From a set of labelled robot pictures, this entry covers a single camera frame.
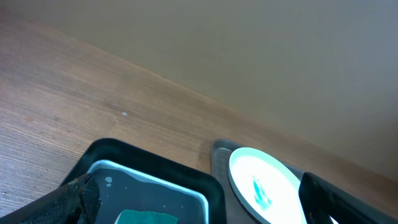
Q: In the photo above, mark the white plate blue stain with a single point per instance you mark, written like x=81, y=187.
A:
x=265, y=187

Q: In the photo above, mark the green yellow sponge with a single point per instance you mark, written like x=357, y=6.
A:
x=136, y=217

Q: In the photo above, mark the black water basin tray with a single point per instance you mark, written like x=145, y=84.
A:
x=130, y=178

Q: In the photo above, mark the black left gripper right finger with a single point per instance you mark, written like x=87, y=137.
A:
x=323, y=202

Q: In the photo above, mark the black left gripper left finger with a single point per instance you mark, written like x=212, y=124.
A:
x=75, y=202

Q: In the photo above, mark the brown serving tray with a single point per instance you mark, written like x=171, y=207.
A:
x=220, y=154

